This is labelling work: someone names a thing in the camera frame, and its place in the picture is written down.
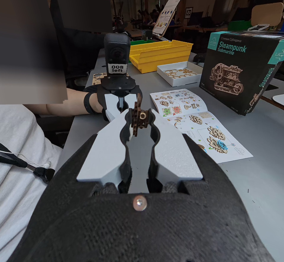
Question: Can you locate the white wire stand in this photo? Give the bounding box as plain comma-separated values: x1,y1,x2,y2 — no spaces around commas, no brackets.
247,23,271,31

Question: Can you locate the plywood parts sheet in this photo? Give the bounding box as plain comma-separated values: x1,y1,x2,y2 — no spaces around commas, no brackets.
91,72,129,87

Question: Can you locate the pile of yellow rubber rings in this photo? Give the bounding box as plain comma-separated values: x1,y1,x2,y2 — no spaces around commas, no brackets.
164,68,198,79

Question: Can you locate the black wristband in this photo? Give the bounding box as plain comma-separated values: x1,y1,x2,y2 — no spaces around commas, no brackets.
84,92,98,114

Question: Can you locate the beige rounded board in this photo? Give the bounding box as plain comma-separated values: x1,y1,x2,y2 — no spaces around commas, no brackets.
251,2,284,26

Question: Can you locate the white sheet on clipboard stand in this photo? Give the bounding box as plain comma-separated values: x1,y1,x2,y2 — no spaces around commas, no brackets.
153,0,197,38

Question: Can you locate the wooden gear assembly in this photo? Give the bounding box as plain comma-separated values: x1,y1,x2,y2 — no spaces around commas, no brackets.
130,93,152,137

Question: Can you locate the black model kit box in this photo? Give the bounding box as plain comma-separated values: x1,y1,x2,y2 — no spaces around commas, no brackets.
199,31,284,117

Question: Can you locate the green plastic storage bin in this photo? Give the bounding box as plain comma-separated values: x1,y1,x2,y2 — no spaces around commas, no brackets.
130,39,156,46
227,20,252,32

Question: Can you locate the printed instruction booklet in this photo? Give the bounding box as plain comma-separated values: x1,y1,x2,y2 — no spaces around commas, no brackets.
150,88,254,164

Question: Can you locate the person's left hand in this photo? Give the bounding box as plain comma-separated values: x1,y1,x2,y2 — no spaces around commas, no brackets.
90,94,105,113

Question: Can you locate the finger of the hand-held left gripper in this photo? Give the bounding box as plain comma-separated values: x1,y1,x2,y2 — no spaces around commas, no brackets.
122,94,139,110
104,93,122,122

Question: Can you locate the operator in white shirt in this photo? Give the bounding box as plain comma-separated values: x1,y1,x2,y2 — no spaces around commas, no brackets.
0,104,63,262

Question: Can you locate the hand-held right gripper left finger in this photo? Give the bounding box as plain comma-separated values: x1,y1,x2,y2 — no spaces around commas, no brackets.
76,109,132,185

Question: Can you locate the small black device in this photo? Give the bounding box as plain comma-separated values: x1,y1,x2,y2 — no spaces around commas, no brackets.
193,53,207,66

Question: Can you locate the thin white cable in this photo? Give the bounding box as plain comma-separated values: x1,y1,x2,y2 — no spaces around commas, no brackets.
0,150,52,169

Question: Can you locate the black lanyard strap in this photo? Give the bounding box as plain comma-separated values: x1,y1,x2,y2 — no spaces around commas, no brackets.
0,142,55,184

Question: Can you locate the person's left forearm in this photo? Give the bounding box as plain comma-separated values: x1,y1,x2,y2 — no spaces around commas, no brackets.
23,88,88,115

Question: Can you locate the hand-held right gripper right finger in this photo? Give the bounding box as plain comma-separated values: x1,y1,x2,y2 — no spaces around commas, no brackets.
150,109,204,184

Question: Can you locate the white cardboard tray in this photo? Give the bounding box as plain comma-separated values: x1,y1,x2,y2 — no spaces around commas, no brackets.
157,61,203,87

